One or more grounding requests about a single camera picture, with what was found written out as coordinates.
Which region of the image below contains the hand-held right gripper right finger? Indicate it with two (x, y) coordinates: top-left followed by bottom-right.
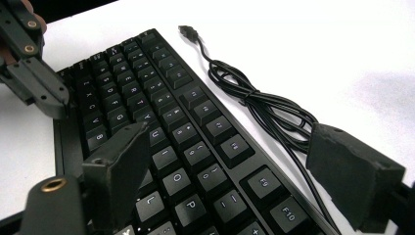
(305, 122), (407, 235)

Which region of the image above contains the black computer keyboard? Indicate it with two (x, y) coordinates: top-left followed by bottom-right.
(53, 28), (344, 235)

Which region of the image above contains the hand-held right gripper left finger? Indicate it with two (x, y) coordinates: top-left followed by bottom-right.
(81, 121), (152, 233)

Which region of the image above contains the black keyboard cable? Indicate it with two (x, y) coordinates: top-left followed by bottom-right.
(177, 24), (343, 235)

